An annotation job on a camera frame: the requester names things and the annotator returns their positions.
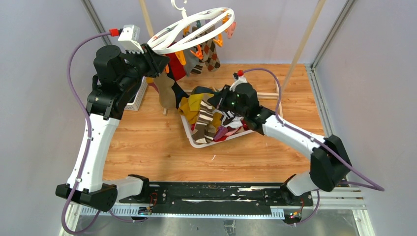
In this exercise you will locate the wooden hanger stand frame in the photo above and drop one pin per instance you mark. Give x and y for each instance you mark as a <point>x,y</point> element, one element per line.
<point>267,30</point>

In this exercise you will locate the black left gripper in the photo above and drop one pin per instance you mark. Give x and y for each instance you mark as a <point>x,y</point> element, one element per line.
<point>156,63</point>

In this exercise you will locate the argyle brown hanging sock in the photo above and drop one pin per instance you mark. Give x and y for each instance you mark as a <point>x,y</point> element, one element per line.
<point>210,56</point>

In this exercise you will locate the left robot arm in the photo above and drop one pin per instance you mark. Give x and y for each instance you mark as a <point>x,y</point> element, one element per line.
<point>118,78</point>

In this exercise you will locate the white sock basket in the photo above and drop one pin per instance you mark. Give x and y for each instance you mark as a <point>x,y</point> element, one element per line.
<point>227,119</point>

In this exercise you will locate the purple maroon mustard hanging sock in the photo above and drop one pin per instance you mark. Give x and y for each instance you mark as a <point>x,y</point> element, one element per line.
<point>150,82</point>

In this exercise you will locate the red hanging sock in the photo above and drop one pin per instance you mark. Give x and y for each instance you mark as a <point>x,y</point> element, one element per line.
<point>176,69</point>

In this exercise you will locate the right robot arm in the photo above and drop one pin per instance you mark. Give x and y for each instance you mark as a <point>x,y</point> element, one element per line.
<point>328,158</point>

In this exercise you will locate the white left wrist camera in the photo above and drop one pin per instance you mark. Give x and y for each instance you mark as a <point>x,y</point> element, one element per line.
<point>128,38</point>

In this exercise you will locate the mustard yellow sock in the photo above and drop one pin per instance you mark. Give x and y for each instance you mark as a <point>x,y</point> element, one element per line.
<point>190,107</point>

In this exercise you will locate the small white perforated basket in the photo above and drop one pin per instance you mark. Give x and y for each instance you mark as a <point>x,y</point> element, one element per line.
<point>136,101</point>

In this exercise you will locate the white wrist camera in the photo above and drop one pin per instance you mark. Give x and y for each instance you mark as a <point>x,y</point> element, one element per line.
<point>239,79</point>
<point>128,38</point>

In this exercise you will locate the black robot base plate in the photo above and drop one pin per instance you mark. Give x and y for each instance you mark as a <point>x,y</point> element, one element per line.
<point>217,198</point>

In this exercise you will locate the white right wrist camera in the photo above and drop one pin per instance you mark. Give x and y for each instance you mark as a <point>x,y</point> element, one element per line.
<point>239,79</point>

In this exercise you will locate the white round clip hanger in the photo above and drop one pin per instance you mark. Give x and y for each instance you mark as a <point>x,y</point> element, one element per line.
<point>191,31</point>

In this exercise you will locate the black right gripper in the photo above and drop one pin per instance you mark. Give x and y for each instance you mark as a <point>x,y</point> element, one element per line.
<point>218,101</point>

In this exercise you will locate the brown white striped sock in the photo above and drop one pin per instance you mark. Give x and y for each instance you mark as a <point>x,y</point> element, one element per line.
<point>204,131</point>

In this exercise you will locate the purple sock in basket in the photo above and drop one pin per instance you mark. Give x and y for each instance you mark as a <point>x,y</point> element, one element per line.
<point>221,132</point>

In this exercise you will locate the red sock in basket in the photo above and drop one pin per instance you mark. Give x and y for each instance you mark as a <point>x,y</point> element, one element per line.
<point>235,133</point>

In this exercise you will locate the tan brown sock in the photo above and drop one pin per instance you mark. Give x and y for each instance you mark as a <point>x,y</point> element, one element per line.
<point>167,98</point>

